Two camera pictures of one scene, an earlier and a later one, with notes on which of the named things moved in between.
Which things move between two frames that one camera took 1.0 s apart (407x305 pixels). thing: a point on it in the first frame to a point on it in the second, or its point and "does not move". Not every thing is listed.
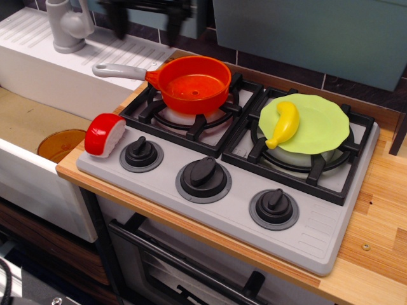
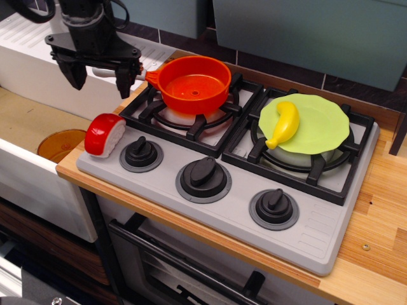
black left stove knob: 142,156 does not move
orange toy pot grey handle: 188,85 does not move
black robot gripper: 177,9 to 89,40
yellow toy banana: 287,124 does not move
